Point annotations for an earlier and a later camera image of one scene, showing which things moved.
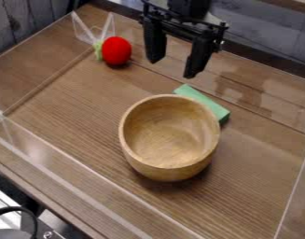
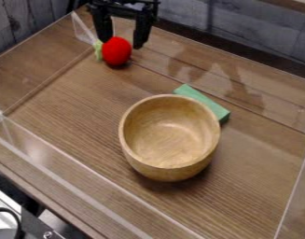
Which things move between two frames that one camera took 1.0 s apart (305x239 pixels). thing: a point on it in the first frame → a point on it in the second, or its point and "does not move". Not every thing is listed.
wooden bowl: [169, 133] does not move
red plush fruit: [117, 51] does not move
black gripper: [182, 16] → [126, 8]
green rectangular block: [190, 91] does not move
